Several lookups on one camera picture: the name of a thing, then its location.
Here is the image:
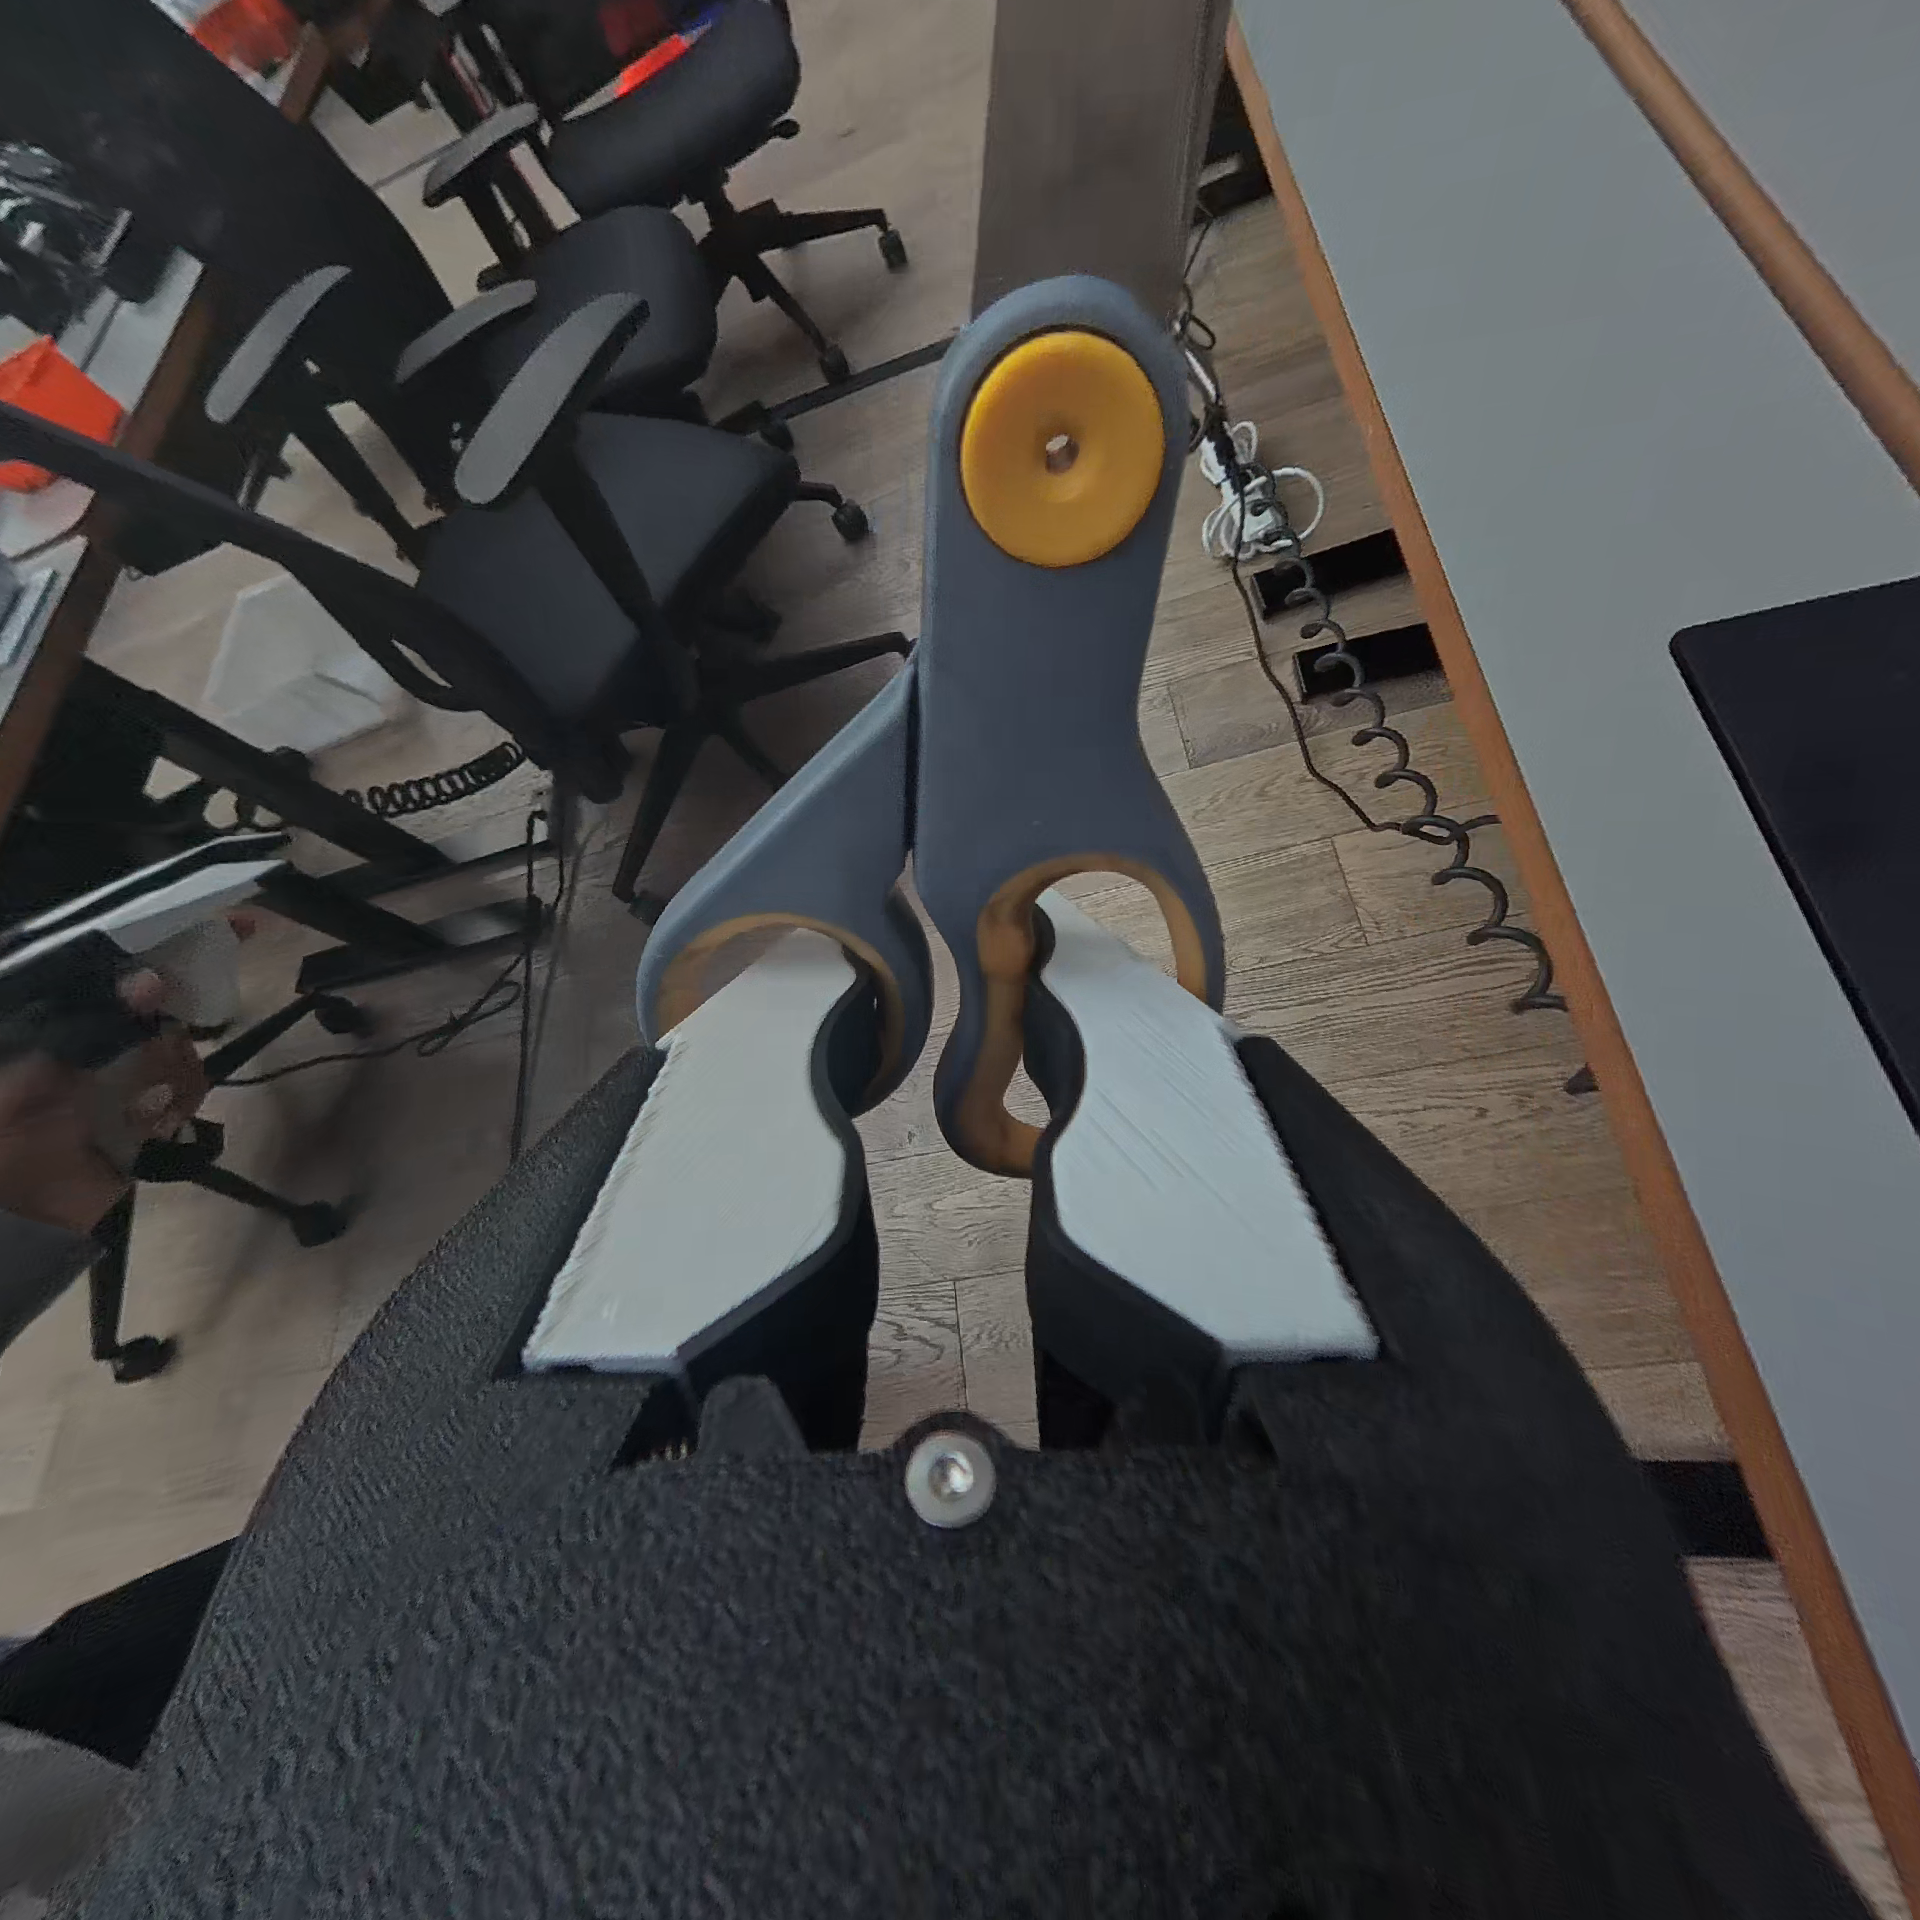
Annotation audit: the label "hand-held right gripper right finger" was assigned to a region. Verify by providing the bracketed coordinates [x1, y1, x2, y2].
[1024, 884, 1382, 1450]

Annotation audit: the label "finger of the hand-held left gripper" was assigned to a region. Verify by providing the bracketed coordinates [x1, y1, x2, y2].
[0, 833, 301, 973]

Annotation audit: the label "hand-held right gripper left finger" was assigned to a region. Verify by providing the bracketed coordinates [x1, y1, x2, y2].
[521, 927, 883, 1447]

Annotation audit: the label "grey orange scissors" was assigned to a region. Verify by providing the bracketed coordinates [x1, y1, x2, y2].
[637, 0, 1233, 1177]

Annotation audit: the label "grey desk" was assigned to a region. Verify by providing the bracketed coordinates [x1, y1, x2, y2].
[1227, 0, 1920, 1863]

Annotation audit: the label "person's left hand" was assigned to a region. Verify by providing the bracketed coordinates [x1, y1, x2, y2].
[0, 965, 208, 1232]

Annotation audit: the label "black office chair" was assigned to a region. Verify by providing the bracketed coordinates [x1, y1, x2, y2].
[392, 202, 876, 547]
[425, 0, 913, 385]
[0, 402, 550, 1382]
[404, 292, 920, 921]

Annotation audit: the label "orange plastic crate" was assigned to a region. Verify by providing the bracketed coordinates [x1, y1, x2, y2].
[0, 337, 126, 498]

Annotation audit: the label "person's dark pants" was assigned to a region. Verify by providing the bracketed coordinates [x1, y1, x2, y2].
[0, 1545, 234, 1764]

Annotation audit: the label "white power strip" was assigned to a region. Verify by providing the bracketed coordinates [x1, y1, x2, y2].
[1201, 421, 1322, 570]

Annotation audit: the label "dark round table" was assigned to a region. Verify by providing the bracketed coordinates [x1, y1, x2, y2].
[0, 0, 445, 408]

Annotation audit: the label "person's grey hooded sweatshirt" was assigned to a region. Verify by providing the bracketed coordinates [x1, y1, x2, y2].
[0, 1716, 145, 1920]

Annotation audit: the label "coiled black cable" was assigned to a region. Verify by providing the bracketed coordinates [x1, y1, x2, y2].
[343, 739, 531, 822]
[1201, 435, 1601, 1100]

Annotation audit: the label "black floor cable box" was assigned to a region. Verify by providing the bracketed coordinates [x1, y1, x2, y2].
[1252, 529, 1450, 709]

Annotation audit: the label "flat desk cable lid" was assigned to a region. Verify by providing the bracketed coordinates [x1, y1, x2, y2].
[1669, 574, 1920, 1135]

